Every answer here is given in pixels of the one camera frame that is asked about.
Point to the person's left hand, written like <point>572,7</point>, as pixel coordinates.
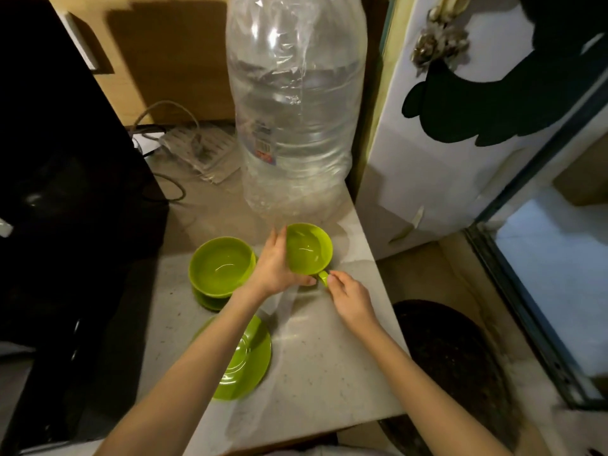
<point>273,270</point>

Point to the person's right hand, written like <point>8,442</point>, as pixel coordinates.
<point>354,303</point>

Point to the green cup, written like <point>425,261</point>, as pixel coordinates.
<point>311,249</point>
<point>221,265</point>

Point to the green saucer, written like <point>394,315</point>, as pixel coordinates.
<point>209,302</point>
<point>247,365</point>

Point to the person's right forearm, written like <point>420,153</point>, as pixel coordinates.
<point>427,398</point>

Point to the person's left forearm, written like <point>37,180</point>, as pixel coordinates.
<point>180,384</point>

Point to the black round bin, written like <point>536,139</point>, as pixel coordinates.
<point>451,356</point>

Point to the white power strip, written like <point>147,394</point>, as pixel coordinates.
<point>209,151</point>

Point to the white door with black drawing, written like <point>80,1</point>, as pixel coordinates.
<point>427,185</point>

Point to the large clear water bottle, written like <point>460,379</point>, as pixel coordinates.
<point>294,113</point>

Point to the white plug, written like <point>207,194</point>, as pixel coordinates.
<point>147,144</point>

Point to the black coffee machine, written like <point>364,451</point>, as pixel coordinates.
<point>71,185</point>

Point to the dark metal frame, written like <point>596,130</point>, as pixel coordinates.
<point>522,299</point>

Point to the pale green door frame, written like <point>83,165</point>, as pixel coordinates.
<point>389,66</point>

